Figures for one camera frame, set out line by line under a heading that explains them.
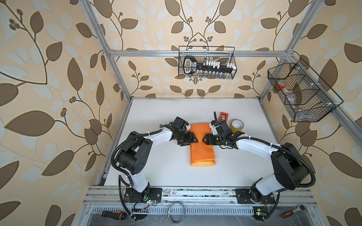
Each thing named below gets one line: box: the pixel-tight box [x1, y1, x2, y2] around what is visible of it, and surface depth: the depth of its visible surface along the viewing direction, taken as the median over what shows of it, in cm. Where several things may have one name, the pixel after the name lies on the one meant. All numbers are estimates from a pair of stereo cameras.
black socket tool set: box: [183, 55, 237, 76], surface depth 86 cm
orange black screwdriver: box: [101, 210, 127, 221], surface depth 69 cm
